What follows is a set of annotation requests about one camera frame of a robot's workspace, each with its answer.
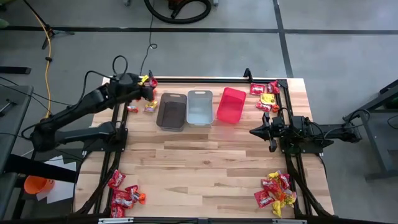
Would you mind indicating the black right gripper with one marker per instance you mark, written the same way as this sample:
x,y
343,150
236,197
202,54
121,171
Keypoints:
x,y
280,129

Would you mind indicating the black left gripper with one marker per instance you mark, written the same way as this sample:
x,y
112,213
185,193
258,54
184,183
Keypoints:
x,y
140,92

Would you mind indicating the yellow red candy pack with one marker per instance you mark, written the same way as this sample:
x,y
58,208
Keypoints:
x,y
150,106

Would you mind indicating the small red white candy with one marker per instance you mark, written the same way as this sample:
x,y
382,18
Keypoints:
x,y
132,109

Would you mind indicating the orange candy pack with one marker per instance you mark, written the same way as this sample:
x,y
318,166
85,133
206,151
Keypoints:
x,y
279,194
142,198
275,108

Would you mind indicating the yellow purple candy pack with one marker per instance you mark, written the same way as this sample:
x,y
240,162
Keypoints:
x,y
289,198

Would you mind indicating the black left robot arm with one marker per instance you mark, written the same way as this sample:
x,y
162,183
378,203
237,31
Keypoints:
x,y
93,99

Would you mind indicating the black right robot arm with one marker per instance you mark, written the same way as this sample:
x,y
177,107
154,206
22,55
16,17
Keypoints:
x,y
332,130

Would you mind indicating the yellow label tag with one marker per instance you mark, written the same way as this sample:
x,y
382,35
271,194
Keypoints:
x,y
144,80

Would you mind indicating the brown plastic bin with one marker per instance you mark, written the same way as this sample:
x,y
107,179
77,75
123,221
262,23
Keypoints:
x,y
171,112

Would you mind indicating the red plastic bin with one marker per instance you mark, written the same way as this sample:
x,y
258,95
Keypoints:
x,y
231,105

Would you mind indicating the grey plastic bin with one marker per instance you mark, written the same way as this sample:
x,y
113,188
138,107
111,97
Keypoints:
x,y
200,109

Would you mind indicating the red vacuum cleaner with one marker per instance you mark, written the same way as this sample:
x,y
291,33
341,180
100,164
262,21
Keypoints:
x,y
174,3

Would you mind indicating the white paper sheet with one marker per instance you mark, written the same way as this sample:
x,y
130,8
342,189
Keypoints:
x,y
62,191
70,166

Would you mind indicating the black tripod stand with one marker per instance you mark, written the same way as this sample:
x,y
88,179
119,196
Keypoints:
x,y
51,31

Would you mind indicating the black metal stand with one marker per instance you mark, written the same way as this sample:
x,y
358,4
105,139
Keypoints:
x,y
381,149

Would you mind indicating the black beam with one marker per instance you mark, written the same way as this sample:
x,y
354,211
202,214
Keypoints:
x,y
37,168

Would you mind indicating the black floor strip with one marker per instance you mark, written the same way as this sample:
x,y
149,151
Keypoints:
x,y
14,70

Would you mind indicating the grey metal tool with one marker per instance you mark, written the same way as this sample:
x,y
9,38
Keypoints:
x,y
7,105

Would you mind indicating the grey side table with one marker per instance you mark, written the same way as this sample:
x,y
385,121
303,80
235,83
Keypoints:
x,y
12,137

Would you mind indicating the orange plastic bowl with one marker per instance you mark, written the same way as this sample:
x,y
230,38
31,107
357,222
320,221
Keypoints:
x,y
35,185

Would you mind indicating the green object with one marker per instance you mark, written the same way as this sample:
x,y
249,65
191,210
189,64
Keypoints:
x,y
3,23

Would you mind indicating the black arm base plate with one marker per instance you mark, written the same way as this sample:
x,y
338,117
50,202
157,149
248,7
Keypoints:
x,y
105,146
311,149

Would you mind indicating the silver metal bracket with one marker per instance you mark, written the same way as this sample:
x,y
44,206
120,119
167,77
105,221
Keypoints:
x,y
289,221
115,220

